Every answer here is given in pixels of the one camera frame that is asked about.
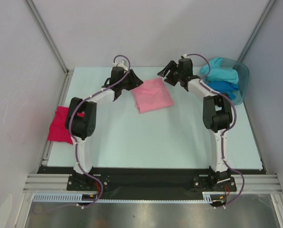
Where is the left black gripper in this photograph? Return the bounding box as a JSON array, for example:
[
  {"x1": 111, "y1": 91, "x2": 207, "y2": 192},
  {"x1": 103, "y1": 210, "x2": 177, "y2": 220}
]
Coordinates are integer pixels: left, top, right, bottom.
[{"x1": 119, "y1": 69, "x2": 143, "y2": 91}]

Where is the pink t shirt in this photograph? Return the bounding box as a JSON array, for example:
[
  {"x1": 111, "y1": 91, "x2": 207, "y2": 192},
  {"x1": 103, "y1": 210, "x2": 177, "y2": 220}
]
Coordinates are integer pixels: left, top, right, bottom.
[{"x1": 131, "y1": 78, "x2": 174, "y2": 114}]

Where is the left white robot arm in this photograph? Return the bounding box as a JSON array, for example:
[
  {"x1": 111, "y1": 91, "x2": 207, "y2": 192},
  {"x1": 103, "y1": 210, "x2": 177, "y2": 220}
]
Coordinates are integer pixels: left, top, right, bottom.
[{"x1": 65, "y1": 66, "x2": 143, "y2": 190}]

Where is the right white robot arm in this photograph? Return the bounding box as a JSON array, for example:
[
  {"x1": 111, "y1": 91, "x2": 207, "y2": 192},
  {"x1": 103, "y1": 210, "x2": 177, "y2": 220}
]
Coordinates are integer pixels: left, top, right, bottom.
[{"x1": 157, "y1": 57, "x2": 236, "y2": 191}]

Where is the light blue t shirt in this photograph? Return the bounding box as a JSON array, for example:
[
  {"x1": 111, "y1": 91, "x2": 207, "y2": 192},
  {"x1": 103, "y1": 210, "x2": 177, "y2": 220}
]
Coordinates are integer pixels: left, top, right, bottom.
[{"x1": 200, "y1": 57, "x2": 239, "y2": 84}]

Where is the dark blue t shirt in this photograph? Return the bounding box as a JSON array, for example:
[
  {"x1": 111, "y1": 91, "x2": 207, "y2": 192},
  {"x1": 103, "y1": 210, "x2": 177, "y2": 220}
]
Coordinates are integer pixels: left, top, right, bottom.
[{"x1": 207, "y1": 81, "x2": 239, "y2": 100}]

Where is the teal plastic bin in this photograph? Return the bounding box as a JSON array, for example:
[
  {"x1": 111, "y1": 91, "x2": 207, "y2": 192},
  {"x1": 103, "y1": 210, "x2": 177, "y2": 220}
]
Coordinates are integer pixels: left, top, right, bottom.
[{"x1": 221, "y1": 58, "x2": 249, "y2": 105}]

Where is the red folded t shirt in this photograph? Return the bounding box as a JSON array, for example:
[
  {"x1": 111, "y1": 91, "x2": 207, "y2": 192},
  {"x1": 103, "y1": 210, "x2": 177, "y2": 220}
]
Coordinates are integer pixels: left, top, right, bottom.
[{"x1": 47, "y1": 106, "x2": 73, "y2": 144}]

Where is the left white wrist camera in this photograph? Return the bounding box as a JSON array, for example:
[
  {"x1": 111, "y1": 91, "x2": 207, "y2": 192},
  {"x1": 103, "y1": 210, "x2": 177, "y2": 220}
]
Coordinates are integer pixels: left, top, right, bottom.
[{"x1": 113, "y1": 60, "x2": 128, "y2": 71}]

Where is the left aluminium frame post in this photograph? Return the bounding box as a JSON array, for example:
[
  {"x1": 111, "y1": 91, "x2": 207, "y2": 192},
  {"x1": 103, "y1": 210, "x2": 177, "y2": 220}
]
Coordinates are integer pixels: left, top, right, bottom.
[{"x1": 23, "y1": 0, "x2": 74, "y2": 76}]

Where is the aluminium frame post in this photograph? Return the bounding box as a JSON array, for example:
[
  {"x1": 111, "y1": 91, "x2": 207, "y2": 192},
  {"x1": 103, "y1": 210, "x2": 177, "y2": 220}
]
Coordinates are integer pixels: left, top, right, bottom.
[
  {"x1": 23, "y1": 0, "x2": 74, "y2": 76},
  {"x1": 237, "y1": 0, "x2": 277, "y2": 62}
]

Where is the right aluminium frame post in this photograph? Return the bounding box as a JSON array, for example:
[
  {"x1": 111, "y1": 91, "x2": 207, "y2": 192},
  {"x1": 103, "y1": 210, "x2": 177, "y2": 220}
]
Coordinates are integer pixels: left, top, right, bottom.
[{"x1": 237, "y1": 0, "x2": 277, "y2": 62}]

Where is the light blue slotted cable duct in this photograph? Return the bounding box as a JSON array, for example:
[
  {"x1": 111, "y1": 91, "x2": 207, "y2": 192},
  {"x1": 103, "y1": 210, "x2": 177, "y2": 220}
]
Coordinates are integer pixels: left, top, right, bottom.
[{"x1": 33, "y1": 191, "x2": 215, "y2": 203}]

